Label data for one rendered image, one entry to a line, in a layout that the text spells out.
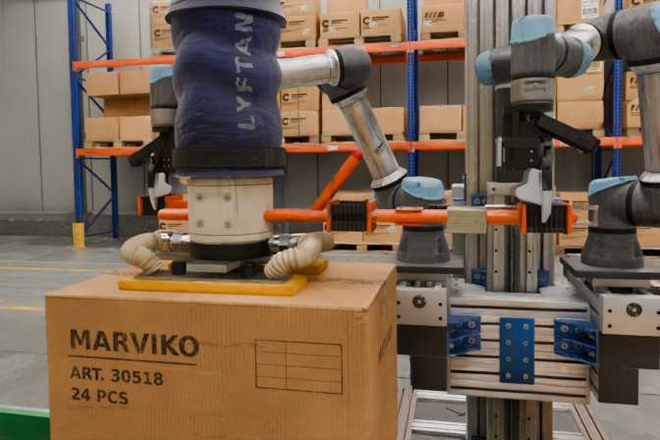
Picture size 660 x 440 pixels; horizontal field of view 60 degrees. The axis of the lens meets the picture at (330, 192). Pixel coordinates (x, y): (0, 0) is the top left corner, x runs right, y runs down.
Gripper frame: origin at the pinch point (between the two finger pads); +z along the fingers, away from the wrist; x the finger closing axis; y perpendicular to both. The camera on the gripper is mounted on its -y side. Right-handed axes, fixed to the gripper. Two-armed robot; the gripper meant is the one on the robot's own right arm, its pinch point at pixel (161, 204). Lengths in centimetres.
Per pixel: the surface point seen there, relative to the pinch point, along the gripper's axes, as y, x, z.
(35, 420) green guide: -37, -4, 59
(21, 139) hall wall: -746, 818, -63
